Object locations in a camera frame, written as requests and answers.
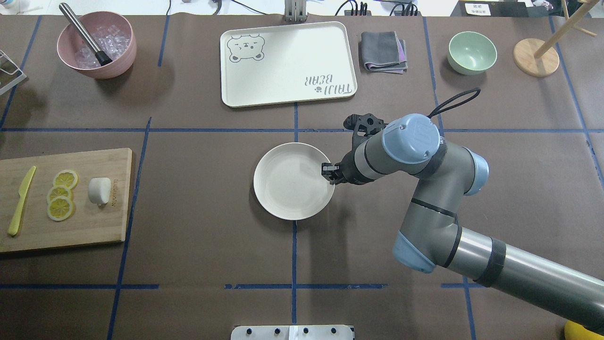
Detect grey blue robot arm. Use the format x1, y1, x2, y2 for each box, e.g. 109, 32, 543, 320
321, 113, 604, 334

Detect yellow lemon lower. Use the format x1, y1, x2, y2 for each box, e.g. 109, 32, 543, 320
564, 320, 604, 340

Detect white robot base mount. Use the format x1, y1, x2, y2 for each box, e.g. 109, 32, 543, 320
230, 324, 355, 340

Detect pink bowl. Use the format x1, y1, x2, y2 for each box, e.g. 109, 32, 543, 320
57, 11, 137, 79

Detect white wire rack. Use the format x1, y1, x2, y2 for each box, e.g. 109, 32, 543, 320
0, 50, 28, 95

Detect bamboo cutting board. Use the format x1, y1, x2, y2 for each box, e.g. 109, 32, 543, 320
0, 148, 133, 253

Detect lemon slice top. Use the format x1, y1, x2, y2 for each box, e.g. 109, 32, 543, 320
52, 170, 78, 189

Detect white bear tray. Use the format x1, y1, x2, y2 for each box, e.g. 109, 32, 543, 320
220, 21, 358, 108

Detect folded grey cloth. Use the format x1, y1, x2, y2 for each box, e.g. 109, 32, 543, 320
360, 32, 408, 75

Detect steel muddler black tip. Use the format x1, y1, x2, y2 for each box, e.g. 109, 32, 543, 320
59, 2, 112, 66

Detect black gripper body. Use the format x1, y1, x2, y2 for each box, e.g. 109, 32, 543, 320
334, 113, 388, 185

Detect lemon slice bottom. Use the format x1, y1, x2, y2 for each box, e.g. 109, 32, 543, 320
47, 196, 74, 222

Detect light green bowl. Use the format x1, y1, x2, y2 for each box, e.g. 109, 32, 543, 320
447, 32, 498, 75

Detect cream round plate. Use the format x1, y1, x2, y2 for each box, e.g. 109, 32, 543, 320
253, 142, 335, 221

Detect black power strip cables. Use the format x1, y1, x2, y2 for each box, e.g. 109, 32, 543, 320
334, 0, 420, 17

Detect yellow plastic knife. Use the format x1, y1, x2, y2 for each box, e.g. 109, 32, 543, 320
7, 166, 37, 237

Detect black cable loop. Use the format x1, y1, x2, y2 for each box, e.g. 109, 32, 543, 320
428, 87, 482, 119

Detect wooden mug stand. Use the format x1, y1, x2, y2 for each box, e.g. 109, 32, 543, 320
512, 0, 598, 77

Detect grey camera mount clamp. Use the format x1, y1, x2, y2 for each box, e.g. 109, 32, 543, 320
284, 0, 308, 22

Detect clear ice cubes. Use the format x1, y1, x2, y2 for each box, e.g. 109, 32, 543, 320
74, 25, 130, 69

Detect lemon slice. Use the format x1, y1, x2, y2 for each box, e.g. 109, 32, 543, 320
52, 170, 78, 189
47, 185, 73, 205
47, 196, 74, 222

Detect lemon slice middle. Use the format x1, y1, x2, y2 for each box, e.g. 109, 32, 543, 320
47, 185, 73, 205

